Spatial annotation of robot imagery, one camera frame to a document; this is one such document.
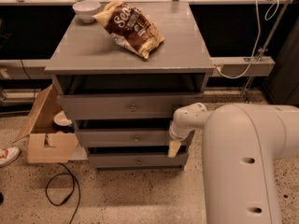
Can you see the open cardboard box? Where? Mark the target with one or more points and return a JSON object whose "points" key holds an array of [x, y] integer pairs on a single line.
{"points": [[45, 143]]}

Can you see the grey top drawer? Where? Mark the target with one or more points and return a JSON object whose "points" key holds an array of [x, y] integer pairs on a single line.
{"points": [[124, 106]]}

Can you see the grey drawer cabinet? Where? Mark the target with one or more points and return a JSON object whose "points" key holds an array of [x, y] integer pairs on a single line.
{"points": [[88, 61]]}

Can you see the white plate in box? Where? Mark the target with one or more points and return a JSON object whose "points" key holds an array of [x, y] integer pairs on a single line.
{"points": [[60, 119]]}

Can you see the metal stand pole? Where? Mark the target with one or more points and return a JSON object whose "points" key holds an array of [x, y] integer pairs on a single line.
{"points": [[263, 49]]}

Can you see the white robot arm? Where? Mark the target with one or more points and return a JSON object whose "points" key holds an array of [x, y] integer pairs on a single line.
{"points": [[239, 145]]}

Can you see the grey bottom drawer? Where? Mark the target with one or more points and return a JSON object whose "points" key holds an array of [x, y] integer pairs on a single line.
{"points": [[136, 160]]}

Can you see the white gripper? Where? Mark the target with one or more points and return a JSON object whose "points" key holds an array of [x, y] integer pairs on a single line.
{"points": [[178, 133]]}

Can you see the brown chip bag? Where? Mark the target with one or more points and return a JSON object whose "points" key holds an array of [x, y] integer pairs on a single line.
{"points": [[130, 28]]}

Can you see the grey drawer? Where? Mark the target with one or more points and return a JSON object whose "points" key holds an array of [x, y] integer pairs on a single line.
{"points": [[136, 160], [124, 106], [152, 137]]}

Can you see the white and red shoe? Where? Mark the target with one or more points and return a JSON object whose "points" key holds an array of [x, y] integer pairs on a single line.
{"points": [[9, 155]]}

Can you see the white ceramic bowl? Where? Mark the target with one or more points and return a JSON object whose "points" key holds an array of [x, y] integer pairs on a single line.
{"points": [[85, 10]]}

